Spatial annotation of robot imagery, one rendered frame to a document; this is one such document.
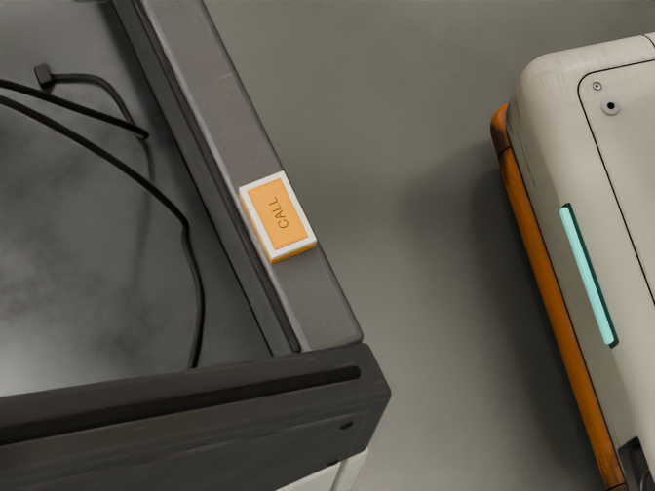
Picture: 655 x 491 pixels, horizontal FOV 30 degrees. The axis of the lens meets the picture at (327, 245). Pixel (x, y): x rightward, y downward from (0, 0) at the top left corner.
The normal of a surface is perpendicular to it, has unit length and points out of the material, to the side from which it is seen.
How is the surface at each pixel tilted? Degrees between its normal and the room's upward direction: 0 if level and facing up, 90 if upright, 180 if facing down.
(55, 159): 0
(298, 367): 43
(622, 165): 0
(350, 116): 0
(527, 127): 90
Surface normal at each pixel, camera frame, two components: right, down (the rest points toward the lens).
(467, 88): 0.07, -0.36
